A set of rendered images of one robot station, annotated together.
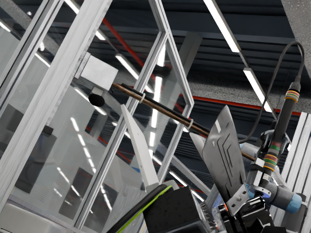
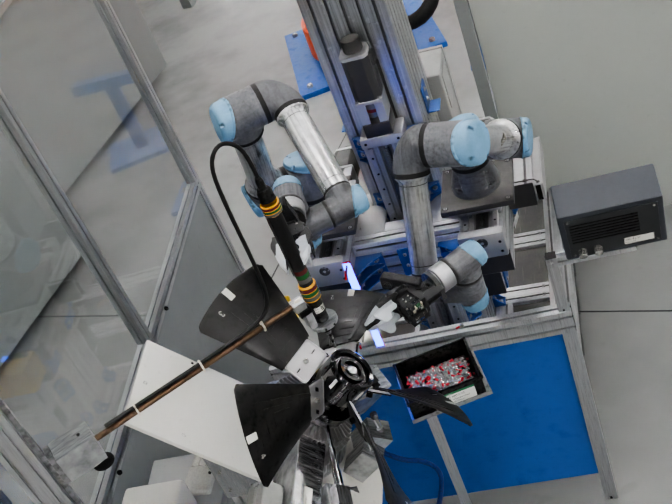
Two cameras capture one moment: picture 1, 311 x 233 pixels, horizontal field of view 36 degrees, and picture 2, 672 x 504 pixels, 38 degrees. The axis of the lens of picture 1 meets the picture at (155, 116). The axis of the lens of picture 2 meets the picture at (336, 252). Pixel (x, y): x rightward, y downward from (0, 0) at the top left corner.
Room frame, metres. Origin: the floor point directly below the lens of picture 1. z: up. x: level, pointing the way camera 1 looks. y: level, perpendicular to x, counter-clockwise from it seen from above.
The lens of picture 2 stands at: (-0.35, -0.39, 2.78)
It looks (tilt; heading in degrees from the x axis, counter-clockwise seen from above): 36 degrees down; 357
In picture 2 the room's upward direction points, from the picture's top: 23 degrees counter-clockwise
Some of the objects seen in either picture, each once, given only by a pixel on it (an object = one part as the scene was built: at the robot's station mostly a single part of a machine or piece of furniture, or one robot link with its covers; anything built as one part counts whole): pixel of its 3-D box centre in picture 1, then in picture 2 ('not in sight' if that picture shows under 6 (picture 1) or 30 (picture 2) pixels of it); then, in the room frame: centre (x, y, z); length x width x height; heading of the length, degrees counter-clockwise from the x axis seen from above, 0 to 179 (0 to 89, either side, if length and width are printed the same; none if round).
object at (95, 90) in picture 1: (97, 98); (102, 459); (1.32, 0.17, 1.33); 0.05 x 0.04 x 0.05; 104
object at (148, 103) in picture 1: (188, 124); (200, 368); (1.39, -0.10, 1.39); 0.54 x 0.01 x 0.01; 104
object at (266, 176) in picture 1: (278, 135); (294, 258); (1.46, -0.40, 1.50); 0.04 x 0.04 x 0.46
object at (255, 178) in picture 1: (261, 177); (313, 309); (1.46, -0.39, 1.35); 0.09 x 0.07 x 0.10; 104
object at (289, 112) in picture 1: (281, 128); (290, 248); (1.46, -0.40, 1.53); 0.03 x 0.03 x 0.21
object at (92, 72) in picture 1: (95, 74); (75, 452); (1.31, 0.21, 1.39); 0.10 x 0.07 x 0.08; 104
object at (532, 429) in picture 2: not in sight; (449, 428); (1.76, -0.62, 0.45); 0.82 x 0.01 x 0.66; 69
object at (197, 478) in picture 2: not in sight; (202, 471); (1.62, 0.08, 0.87); 0.15 x 0.09 x 0.02; 154
